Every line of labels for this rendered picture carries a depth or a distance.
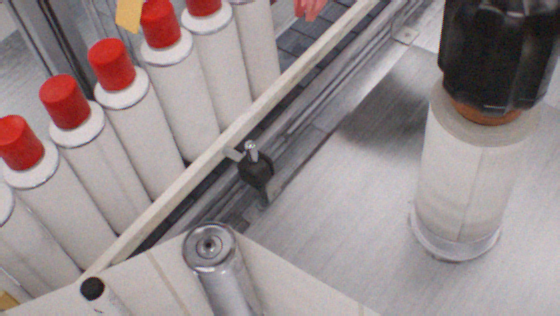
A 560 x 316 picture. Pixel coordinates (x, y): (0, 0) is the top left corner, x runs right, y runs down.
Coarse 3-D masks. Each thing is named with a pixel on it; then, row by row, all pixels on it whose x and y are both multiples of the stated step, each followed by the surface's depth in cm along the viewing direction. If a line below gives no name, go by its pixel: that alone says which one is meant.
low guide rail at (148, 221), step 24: (360, 0) 75; (336, 24) 73; (312, 48) 70; (288, 72) 69; (264, 96) 67; (240, 120) 65; (216, 144) 63; (192, 168) 62; (168, 192) 60; (144, 216) 59; (120, 240) 58; (96, 264) 56
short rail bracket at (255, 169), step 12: (252, 144) 59; (252, 156) 59; (264, 156) 61; (240, 168) 61; (252, 168) 60; (264, 168) 61; (252, 180) 61; (264, 180) 62; (264, 192) 65; (264, 204) 67
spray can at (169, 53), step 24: (168, 0) 52; (144, 24) 51; (168, 24) 51; (144, 48) 54; (168, 48) 53; (192, 48) 54; (168, 72) 54; (192, 72) 56; (168, 96) 57; (192, 96) 58; (168, 120) 61; (192, 120) 60; (216, 120) 64; (192, 144) 63
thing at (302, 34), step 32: (352, 0) 80; (384, 0) 80; (288, 32) 78; (320, 32) 77; (352, 32) 77; (288, 64) 74; (320, 64) 74; (288, 96) 71; (256, 128) 69; (224, 160) 66; (192, 192) 64; (160, 224) 62; (128, 256) 60
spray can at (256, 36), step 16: (240, 0) 57; (256, 0) 58; (240, 16) 59; (256, 16) 59; (240, 32) 61; (256, 32) 61; (272, 32) 63; (256, 48) 63; (272, 48) 64; (256, 64) 65; (272, 64) 66; (256, 80) 67; (272, 80) 68; (256, 96) 69
